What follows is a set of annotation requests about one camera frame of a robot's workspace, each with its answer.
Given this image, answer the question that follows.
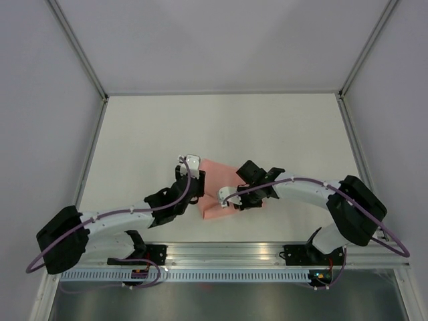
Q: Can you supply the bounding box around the pink cloth napkin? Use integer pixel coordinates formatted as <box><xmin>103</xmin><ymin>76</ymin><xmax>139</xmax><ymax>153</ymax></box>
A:
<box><xmin>197</xmin><ymin>158</ymin><xmax>245</xmax><ymax>220</ymax></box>

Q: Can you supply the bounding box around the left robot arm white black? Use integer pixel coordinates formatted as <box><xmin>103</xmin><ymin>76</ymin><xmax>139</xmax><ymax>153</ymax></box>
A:
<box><xmin>26</xmin><ymin>163</ymin><xmax>206</xmax><ymax>275</ymax></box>

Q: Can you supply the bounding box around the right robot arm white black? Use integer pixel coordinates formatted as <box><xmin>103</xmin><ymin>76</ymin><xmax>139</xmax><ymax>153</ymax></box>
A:
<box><xmin>236</xmin><ymin>160</ymin><xmax>387</xmax><ymax>264</ymax></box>

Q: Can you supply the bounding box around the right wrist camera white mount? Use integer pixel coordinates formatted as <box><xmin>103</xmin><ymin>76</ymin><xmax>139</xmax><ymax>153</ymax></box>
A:
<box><xmin>217</xmin><ymin>187</ymin><xmax>242</xmax><ymax>209</ymax></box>

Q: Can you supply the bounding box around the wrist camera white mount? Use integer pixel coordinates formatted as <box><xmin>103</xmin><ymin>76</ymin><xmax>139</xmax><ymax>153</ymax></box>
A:
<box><xmin>217</xmin><ymin>187</ymin><xmax>242</xmax><ymax>209</ymax></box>
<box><xmin>178</xmin><ymin>154</ymin><xmax>201</xmax><ymax>179</ymax></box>

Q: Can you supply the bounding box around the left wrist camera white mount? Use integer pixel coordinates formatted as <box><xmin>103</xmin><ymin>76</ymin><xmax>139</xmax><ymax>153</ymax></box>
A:
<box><xmin>178</xmin><ymin>154</ymin><xmax>201</xmax><ymax>179</ymax></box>

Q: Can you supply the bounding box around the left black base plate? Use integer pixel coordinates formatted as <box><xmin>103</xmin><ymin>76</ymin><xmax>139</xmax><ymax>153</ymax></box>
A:
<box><xmin>107</xmin><ymin>244</ymin><xmax>167</xmax><ymax>266</ymax></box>

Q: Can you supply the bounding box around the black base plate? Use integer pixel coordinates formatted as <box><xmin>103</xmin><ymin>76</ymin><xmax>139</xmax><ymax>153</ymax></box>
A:
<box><xmin>279</xmin><ymin>244</ymin><xmax>344</xmax><ymax>267</ymax></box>
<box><xmin>107</xmin><ymin>244</ymin><xmax>167</xmax><ymax>266</ymax></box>

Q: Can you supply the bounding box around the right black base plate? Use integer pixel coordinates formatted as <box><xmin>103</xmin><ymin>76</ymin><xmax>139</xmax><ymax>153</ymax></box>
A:
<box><xmin>279</xmin><ymin>244</ymin><xmax>344</xmax><ymax>267</ymax></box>

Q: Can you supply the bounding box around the white slotted cable duct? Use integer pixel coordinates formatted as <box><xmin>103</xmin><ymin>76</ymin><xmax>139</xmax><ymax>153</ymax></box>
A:
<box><xmin>61</xmin><ymin>268</ymin><xmax>310</xmax><ymax>283</ymax></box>

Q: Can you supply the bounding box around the aluminium front rail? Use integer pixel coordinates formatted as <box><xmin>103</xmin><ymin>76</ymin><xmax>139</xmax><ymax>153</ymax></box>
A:
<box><xmin>46</xmin><ymin>241</ymin><xmax>411</xmax><ymax>268</ymax></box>

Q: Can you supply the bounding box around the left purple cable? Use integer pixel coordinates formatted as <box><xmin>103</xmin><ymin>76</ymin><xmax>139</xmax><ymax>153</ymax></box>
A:
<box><xmin>25</xmin><ymin>155</ymin><xmax>195</xmax><ymax>295</ymax></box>

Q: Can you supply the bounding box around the left aluminium frame post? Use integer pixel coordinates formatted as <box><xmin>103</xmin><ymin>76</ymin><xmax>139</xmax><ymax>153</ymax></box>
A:
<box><xmin>46</xmin><ymin>0</ymin><xmax>109</xmax><ymax>100</ymax></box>

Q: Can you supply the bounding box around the aluminium frame post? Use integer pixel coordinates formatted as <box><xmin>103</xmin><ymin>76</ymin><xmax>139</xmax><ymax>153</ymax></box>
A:
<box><xmin>46</xmin><ymin>0</ymin><xmax>109</xmax><ymax>100</ymax></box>
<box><xmin>337</xmin><ymin>0</ymin><xmax>401</xmax><ymax>99</ymax></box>

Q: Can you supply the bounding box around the right aluminium frame post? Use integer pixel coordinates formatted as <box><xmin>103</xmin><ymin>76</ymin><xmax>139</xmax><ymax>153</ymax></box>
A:
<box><xmin>337</xmin><ymin>0</ymin><xmax>401</xmax><ymax>99</ymax></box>

